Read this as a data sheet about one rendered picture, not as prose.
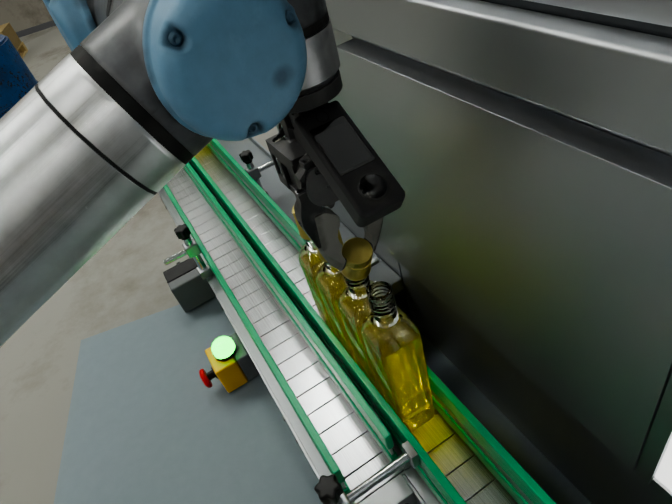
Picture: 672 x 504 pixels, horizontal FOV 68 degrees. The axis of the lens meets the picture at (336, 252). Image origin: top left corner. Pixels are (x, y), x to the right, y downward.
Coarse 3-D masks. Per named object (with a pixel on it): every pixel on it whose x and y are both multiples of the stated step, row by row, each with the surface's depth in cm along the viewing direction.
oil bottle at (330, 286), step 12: (324, 276) 66; (336, 276) 66; (324, 288) 67; (336, 288) 65; (324, 300) 71; (336, 300) 66; (336, 312) 68; (336, 324) 72; (336, 336) 77; (348, 348) 73
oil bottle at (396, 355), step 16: (368, 320) 59; (400, 320) 58; (368, 336) 59; (384, 336) 57; (400, 336) 57; (416, 336) 58; (368, 352) 63; (384, 352) 57; (400, 352) 58; (416, 352) 60; (384, 368) 59; (400, 368) 60; (416, 368) 62; (384, 384) 64; (400, 384) 62; (416, 384) 64; (400, 400) 64; (416, 400) 66; (432, 400) 68; (400, 416) 66; (416, 416) 68; (432, 416) 70
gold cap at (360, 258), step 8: (352, 240) 56; (360, 240) 56; (344, 248) 55; (352, 248) 55; (360, 248) 55; (368, 248) 55; (344, 256) 55; (352, 256) 55; (360, 256) 55; (368, 256) 55; (352, 264) 55; (360, 264) 55; (368, 264) 56; (344, 272) 58; (352, 272) 56; (360, 272) 56; (368, 272) 58; (352, 280) 58
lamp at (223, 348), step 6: (222, 336) 96; (216, 342) 94; (222, 342) 94; (228, 342) 94; (216, 348) 94; (222, 348) 93; (228, 348) 94; (234, 348) 95; (216, 354) 93; (222, 354) 93; (228, 354) 94; (234, 354) 95; (222, 360) 94
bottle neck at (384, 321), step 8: (368, 288) 56; (376, 288) 56; (384, 288) 56; (392, 288) 55; (368, 296) 55; (376, 296) 57; (384, 296) 54; (392, 296) 55; (376, 304) 55; (384, 304) 55; (392, 304) 56; (376, 312) 56; (384, 312) 56; (392, 312) 56; (376, 320) 57; (384, 320) 56; (392, 320) 57
